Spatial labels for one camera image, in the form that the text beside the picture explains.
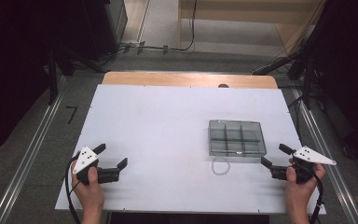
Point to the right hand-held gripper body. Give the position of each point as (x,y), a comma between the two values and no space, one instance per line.
(310,155)

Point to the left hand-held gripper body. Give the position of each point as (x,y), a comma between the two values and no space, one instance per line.
(85,155)

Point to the clear grey compartment box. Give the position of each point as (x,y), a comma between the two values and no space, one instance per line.
(236,140)

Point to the person's left hand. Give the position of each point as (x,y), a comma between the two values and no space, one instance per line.
(90,193)

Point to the person's right hand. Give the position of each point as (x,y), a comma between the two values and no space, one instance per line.
(301,193)

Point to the black metal stand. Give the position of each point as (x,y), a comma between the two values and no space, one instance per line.
(53,77)
(306,77)

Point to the wooden table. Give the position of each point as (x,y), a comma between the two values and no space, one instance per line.
(167,79)

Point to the dark cabinet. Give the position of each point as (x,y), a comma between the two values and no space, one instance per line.
(112,25)

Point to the metal floor rail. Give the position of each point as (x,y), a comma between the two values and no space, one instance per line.
(329,161)
(28,158)

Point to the light wooden frame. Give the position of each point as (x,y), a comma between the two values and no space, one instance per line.
(230,11)

